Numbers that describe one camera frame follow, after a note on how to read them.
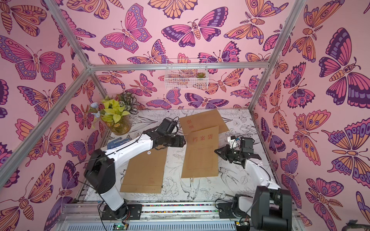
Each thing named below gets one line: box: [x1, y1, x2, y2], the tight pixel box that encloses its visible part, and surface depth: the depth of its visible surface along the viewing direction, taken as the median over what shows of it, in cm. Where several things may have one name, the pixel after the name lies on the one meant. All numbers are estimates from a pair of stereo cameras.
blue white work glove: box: [106, 137, 131, 150], surface depth 102 cm
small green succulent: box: [196, 72, 207, 78], surface depth 95 cm
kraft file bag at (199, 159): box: [181, 125, 220, 179], surface depth 92 cm
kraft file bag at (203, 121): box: [179, 109, 230, 135], surface depth 115 cm
